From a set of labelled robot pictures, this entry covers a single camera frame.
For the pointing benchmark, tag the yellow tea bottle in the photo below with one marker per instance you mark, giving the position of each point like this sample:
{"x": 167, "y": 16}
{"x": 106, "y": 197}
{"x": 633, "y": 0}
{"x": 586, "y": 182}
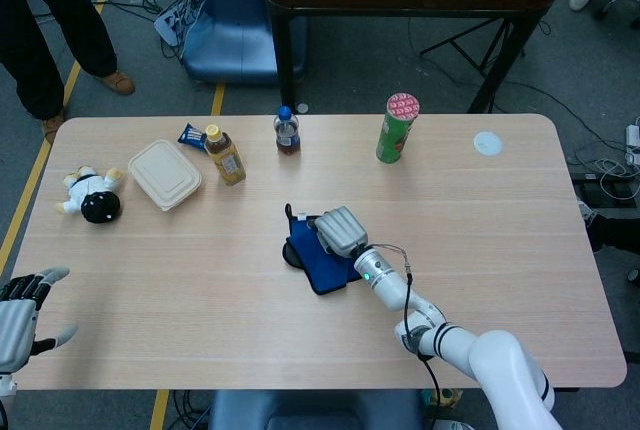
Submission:
{"x": 227, "y": 160}

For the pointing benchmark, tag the black and white plush doll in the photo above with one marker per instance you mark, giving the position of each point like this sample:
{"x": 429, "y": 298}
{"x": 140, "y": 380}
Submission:
{"x": 95, "y": 200}

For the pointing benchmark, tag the standing person in black trousers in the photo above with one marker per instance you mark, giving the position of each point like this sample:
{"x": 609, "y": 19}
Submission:
{"x": 50, "y": 25}

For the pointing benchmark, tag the printed white paper sheet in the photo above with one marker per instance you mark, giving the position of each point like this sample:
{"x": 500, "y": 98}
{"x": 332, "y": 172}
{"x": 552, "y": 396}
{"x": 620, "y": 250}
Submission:
{"x": 170, "y": 25}

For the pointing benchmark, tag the black trouser leg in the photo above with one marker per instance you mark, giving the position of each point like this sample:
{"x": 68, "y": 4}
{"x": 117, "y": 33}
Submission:
{"x": 617, "y": 235}

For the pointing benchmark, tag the blue grey robot torso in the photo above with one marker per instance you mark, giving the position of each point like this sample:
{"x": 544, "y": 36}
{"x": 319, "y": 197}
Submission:
{"x": 315, "y": 410}

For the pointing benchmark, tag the brown shoe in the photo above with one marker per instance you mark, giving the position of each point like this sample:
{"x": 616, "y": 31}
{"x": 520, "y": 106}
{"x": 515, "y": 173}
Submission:
{"x": 52, "y": 127}
{"x": 117, "y": 82}

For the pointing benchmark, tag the black folding stand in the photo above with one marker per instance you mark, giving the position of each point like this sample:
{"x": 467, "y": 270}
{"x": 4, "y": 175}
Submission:
{"x": 475, "y": 47}

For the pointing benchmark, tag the white power strip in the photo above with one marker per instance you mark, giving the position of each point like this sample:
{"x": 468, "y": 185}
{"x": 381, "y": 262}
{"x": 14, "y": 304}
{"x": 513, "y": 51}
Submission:
{"x": 633, "y": 142}

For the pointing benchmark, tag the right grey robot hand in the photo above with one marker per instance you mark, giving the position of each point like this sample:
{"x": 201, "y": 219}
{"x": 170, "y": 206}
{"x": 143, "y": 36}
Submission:
{"x": 342, "y": 232}

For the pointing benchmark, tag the colourful toy under table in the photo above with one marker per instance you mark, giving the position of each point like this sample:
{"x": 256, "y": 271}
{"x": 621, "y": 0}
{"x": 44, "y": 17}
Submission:
{"x": 447, "y": 397}

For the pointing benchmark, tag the cola bottle with blue cap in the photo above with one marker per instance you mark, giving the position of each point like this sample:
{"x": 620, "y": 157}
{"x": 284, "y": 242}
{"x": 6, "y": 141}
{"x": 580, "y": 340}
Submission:
{"x": 287, "y": 140}

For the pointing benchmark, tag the blue cloth with black trim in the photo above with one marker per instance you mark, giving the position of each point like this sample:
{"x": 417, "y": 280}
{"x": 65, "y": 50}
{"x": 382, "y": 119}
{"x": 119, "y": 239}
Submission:
{"x": 315, "y": 265}

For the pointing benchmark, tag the white disc on floor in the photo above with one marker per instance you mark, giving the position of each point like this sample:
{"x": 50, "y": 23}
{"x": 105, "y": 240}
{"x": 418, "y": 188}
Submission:
{"x": 303, "y": 108}

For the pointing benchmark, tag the blue snack packet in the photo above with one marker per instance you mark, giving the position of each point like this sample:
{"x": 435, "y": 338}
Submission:
{"x": 190, "y": 136}

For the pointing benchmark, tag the green chips can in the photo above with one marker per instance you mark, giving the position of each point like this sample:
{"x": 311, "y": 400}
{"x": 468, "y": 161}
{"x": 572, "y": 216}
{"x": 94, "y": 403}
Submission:
{"x": 395, "y": 135}

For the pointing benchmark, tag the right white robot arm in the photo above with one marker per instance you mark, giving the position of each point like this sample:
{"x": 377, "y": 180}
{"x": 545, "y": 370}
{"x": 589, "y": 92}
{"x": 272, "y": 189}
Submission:
{"x": 500, "y": 355}

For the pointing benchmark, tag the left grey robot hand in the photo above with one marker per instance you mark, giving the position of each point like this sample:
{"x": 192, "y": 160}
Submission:
{"x": 15, "y": 325}

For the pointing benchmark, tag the office chair base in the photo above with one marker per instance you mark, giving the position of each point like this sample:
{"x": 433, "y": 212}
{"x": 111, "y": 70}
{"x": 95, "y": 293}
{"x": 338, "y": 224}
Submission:
{"x": 622, "y": 0}

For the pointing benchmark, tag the beige lidded lunch box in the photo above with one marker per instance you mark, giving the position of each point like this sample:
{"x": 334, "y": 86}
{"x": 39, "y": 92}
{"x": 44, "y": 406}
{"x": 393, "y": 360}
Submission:
{"x": 162, "y": 175}

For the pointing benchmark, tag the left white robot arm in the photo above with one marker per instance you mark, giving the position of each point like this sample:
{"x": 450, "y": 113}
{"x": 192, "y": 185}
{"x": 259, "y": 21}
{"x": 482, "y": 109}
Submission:
{"x": 6, "y": 390}

